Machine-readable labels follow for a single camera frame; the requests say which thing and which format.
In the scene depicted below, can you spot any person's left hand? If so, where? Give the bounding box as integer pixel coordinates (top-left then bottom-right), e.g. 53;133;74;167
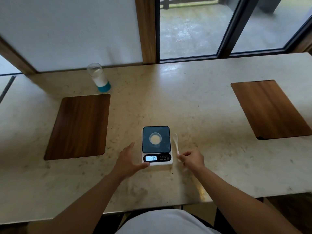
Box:
113;142;150;181

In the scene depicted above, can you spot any person's right hand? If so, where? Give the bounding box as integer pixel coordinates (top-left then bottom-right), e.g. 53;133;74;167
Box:
178;150;206;174

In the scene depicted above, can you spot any white plastic spoon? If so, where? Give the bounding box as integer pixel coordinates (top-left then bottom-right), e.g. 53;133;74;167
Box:
172;133;182;162

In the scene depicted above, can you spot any person's left forearm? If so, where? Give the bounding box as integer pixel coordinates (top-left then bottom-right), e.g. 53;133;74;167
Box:
26;172;123;234

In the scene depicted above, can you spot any person's right forearm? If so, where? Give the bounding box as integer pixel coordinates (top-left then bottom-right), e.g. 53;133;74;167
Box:
193;165;304;234

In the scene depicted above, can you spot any white digital kitchen scale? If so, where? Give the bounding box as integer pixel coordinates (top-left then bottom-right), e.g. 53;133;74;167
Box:
141;126;174;166

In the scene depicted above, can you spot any small clear cup with powder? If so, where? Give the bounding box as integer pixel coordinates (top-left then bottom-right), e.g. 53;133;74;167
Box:
149;132;162;145

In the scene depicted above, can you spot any person's white shirt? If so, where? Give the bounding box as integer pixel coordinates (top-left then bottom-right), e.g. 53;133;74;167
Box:
116;209;221;234

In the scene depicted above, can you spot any wooden placemat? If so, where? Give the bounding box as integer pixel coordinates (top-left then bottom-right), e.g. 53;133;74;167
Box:
44;94;111;161
231;80;312;141

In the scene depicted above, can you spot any clear bottle with blue cap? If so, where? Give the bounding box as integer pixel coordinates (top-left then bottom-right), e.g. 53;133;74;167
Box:
86;63;111;93

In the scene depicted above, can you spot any dark outdoor railing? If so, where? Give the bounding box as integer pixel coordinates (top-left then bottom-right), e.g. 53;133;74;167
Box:
160;0;227;10

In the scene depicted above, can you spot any slanted wooden beam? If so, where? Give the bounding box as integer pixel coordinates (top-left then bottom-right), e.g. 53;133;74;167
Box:
0;36;37;75

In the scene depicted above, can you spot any wooden post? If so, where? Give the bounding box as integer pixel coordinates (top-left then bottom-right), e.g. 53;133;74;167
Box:
135;0;157;65

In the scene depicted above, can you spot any black window frame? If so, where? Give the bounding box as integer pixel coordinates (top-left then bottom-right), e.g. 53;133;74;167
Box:
155;0;312;64

